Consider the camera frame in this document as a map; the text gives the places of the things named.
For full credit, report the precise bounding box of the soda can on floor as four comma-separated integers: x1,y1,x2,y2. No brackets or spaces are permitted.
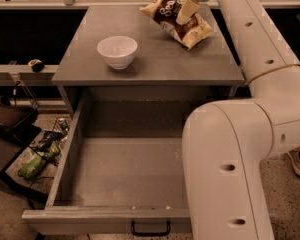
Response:
57,118,69,135

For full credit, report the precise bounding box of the grey cabinet with counter top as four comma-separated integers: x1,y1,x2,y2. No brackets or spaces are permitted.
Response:
53,4,244,110

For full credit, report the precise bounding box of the green snack bag on floor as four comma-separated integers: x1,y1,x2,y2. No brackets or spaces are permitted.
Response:
18,141,61,180

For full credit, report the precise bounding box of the open grey top drawer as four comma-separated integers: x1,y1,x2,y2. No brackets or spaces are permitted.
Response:
22,92,191,235

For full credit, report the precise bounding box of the brown chip bag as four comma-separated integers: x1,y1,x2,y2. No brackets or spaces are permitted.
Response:
139,0,214,49

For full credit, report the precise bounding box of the black wire basket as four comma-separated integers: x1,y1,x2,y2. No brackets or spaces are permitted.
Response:
30,118,68,151

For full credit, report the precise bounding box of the dark chair left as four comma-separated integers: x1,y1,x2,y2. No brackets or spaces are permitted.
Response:
0,96,48,204

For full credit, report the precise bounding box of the yellow foam-padded gripper finger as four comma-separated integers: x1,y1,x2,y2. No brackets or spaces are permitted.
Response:
176,0,200,25

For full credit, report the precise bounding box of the small black yellow device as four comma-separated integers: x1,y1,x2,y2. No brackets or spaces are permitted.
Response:
28,59,45,73

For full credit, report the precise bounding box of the black drawer handle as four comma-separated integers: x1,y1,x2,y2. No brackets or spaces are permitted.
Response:
130,221,171,237

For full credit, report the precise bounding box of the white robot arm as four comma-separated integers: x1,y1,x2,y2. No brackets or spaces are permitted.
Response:
182,0,300,240

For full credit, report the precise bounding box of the white ceramic bowl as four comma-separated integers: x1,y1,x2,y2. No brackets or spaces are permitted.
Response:
97,36,138,70

